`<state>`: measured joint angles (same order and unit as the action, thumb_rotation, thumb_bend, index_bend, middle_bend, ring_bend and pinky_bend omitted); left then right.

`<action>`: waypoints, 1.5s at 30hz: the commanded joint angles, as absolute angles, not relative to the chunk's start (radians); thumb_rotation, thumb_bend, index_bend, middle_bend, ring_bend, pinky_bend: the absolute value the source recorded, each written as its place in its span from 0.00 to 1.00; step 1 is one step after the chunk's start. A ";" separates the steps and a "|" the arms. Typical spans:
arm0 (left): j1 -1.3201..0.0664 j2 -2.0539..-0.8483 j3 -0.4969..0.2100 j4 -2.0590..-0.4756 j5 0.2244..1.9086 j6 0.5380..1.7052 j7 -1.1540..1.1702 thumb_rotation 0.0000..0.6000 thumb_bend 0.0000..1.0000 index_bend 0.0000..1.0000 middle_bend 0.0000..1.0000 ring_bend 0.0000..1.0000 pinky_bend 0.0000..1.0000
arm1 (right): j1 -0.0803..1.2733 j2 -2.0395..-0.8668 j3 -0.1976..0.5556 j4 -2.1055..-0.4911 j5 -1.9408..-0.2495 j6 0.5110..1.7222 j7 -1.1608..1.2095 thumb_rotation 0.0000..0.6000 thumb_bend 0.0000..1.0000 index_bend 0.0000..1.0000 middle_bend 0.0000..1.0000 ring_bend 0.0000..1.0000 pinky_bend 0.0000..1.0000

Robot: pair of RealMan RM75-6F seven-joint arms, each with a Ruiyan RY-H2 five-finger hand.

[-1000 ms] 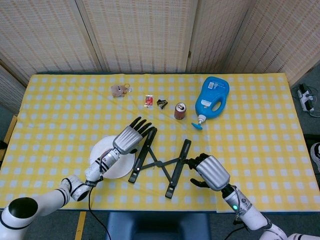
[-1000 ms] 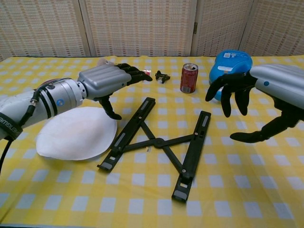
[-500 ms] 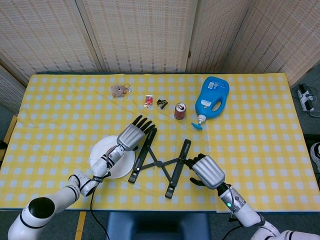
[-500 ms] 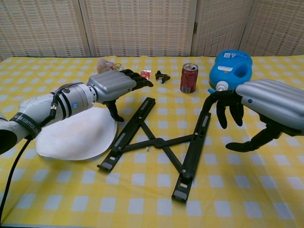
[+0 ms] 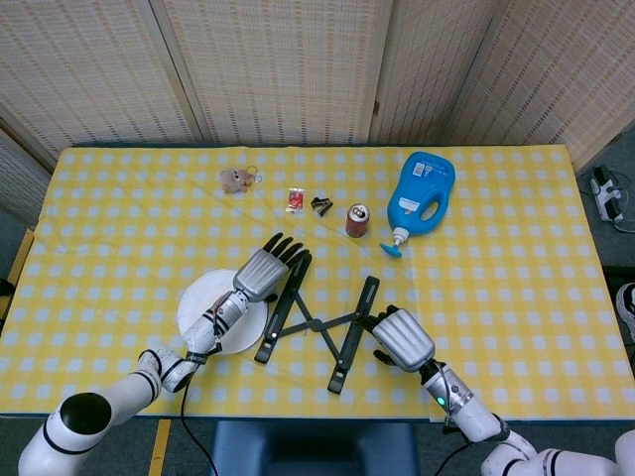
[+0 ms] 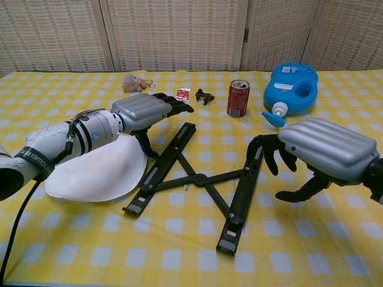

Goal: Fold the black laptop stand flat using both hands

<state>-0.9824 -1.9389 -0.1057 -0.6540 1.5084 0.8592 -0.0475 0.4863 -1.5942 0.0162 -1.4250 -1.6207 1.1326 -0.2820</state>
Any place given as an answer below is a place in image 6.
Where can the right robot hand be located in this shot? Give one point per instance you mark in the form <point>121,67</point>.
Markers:
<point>329,149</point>

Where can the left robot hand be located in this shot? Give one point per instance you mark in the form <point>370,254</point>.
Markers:
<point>137,112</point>

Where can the black folding laptop stand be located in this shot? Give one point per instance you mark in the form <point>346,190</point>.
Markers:
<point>200,180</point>

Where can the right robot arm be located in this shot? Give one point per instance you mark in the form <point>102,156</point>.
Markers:
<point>377,179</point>

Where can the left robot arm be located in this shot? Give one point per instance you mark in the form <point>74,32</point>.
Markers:
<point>95,131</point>

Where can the red snack packet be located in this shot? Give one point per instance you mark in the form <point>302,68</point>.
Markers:
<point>183,93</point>

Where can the black small clip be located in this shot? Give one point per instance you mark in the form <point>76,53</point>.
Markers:
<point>203,96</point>

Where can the blue pump detergent bottle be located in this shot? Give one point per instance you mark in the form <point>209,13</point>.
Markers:
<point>284,95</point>

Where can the white paper plate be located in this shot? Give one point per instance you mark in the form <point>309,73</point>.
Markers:
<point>95,179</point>

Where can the woven folding screen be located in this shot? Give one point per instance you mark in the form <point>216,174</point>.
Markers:
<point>179,36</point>

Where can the red soda can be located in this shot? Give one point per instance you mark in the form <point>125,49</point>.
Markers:
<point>237,101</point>

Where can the brass screen hinge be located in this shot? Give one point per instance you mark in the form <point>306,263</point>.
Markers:
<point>246,34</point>

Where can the yellow checkered tablecloth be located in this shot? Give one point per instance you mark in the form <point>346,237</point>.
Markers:
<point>89,239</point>

